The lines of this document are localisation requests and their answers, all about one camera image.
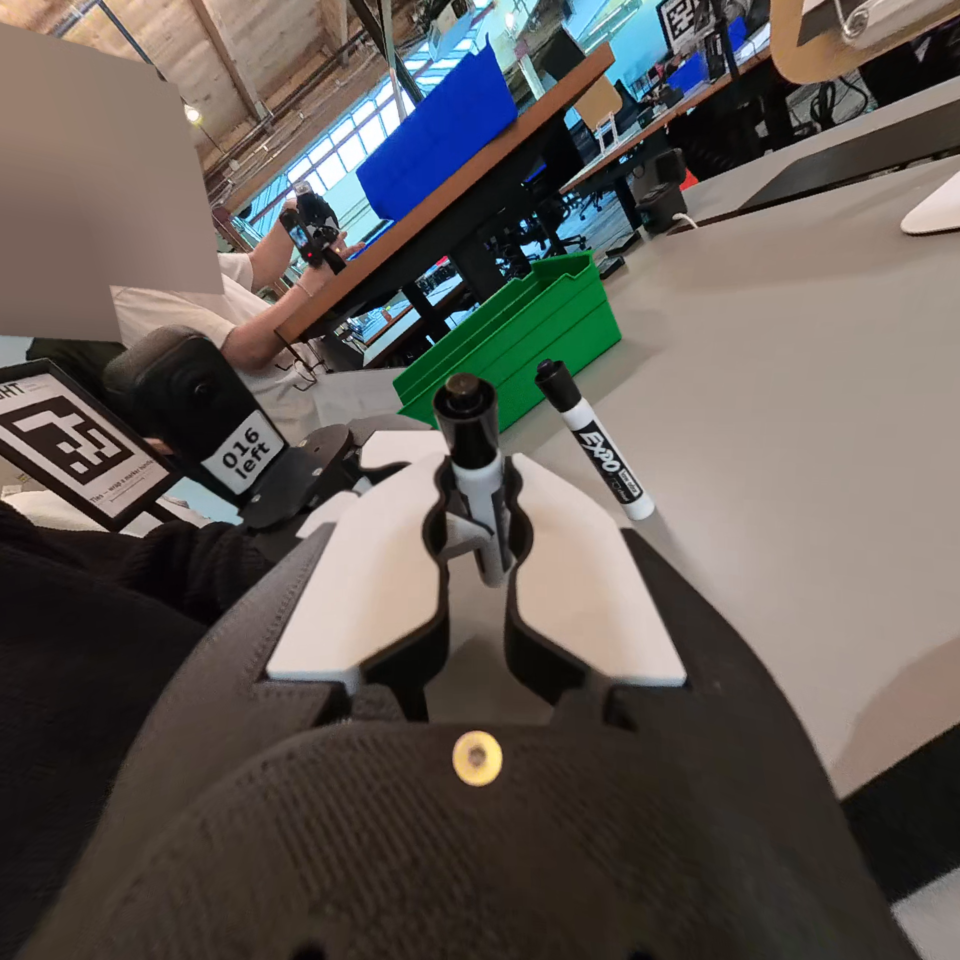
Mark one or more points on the framed fiducial tag board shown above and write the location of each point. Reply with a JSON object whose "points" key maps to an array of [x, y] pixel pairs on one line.
{"points": [[67, 442]]}

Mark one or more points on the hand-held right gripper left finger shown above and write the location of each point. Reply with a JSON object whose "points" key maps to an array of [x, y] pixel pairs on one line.
{"points": [[360, 592]]}

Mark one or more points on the black dry erase marker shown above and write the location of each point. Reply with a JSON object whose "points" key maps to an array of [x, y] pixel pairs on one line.
{"points": [[472, 442], [600, 450]]}

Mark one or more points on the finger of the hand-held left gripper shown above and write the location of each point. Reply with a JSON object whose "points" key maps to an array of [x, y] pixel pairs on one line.
{"points": [[405, 448], [326, 514]]}

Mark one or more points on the person's black knit clothing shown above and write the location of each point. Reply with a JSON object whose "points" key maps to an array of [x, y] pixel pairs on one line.
{"points": [[75, 712]]}

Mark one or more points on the small black block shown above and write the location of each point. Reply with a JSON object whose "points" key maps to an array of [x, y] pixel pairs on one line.
{"points": [[611, 266], [628, 244]]}

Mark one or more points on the green plastic bin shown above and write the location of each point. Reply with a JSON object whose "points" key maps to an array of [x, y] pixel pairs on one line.
{"points": [[525, 345]]}

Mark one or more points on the fiducial tag poster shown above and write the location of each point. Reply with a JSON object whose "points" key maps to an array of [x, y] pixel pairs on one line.
{"points": [[682, 26]]}

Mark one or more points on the black power adapter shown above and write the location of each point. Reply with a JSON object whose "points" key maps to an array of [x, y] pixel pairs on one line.
{"points": [[660, 202]]}

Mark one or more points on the wooden edged desk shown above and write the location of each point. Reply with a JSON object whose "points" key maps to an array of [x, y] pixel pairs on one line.
{"points": [[675, 105], [450, 210]]}

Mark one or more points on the person's left forearm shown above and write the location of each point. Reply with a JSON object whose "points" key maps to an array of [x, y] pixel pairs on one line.
{"points": [[187, 559]]}

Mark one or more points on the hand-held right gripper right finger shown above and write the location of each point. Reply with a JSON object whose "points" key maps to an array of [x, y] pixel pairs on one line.
{"points": [[592, 592]]}

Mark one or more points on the blue plastic bin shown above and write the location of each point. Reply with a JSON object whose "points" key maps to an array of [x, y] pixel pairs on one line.
{"points": [[435, 142]]}

